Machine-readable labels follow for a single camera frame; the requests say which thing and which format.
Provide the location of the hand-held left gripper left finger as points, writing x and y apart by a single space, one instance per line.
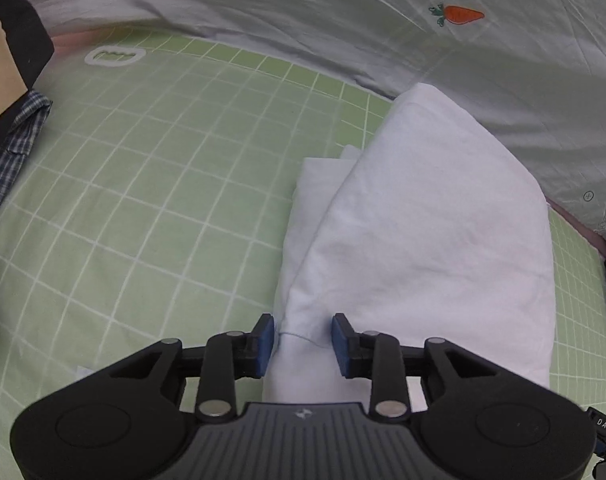
265 345

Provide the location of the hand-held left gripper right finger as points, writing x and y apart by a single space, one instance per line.
339 347

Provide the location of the white pants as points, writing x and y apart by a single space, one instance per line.
423 220

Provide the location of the black garment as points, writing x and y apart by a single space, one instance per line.
25 30

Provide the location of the green grid mat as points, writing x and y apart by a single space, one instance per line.
158 185

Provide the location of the blue plaid shirt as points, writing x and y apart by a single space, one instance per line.
18 140

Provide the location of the grey printed sheet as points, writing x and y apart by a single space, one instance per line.
283 10

